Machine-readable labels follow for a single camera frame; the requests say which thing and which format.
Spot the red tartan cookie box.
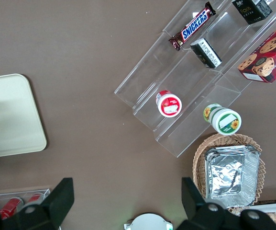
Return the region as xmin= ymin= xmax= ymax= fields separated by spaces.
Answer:
xmin=237 ymin=16 xmax=276 ymax=84

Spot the clear acrylic stepped stand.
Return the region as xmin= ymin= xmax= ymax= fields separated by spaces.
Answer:
xmin=113 ymin=0 xmax=276 ymax=159

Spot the clear acrylic bottle rack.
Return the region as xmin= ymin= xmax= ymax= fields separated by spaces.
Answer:
xmin=0 ymin=188 xmax=62 ymax=230

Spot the red lid yogurt cup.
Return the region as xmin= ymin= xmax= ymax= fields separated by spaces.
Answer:
xmin=155 ymin=90 xmax=183 ymax=118

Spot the aluminium foil tray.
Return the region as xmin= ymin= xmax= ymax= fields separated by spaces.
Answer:
xmin=204 ymin=144 xmax=260 ymax=209

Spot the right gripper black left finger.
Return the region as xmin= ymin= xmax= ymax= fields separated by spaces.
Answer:
xmin=1 ymin=177 xmax=75 ymax=230

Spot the Snickers chocolate bar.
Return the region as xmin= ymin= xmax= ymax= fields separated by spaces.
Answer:
xmin=168 ymin=1 xmax=217 ymax=52

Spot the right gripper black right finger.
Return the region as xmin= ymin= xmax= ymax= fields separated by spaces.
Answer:
xmin=177 ymin=176 xmax=239 ymax=230

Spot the green lid yogurt cup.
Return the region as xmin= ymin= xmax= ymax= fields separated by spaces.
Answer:
xmin=203 ymin=103 xmax=243 ymax=136

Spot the white rectangular snack bin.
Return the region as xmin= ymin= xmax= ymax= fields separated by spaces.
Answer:
xmin=254 ymin=199 xmax=276 ymax=230

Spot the small black box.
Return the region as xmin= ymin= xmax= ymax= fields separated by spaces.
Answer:
xmin=189 ymin=37 xmax=223 ymax=69
xmin=231 ymin=0 xmax=273 ymax=25

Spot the light tan wicker basket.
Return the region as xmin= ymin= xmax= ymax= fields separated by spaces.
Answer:
xmin=192 ymin=133 xmax=266 ymax=214

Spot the beige plastic tray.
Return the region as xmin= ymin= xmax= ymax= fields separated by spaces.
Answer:
xmin=0 ymin=73 xmax=48 ymax=160

